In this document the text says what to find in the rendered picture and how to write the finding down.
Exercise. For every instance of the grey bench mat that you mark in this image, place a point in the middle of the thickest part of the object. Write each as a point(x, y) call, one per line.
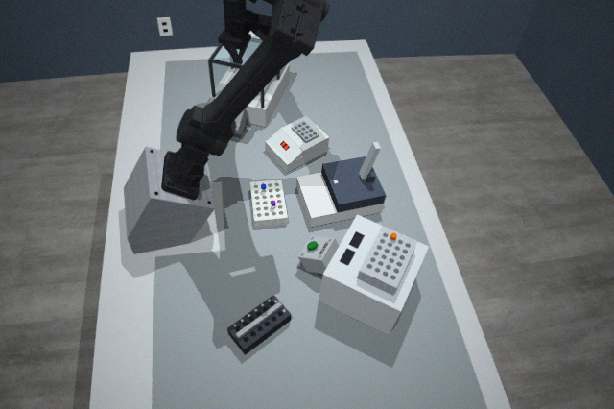
point(321, 358)

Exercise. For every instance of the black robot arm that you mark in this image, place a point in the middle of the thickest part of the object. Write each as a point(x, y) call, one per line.
point(286, 35)

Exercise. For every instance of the white block with round holes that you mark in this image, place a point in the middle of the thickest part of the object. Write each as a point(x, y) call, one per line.
point(297, 143)

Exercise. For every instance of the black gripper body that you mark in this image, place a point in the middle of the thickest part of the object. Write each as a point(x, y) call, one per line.
point(225, 36)

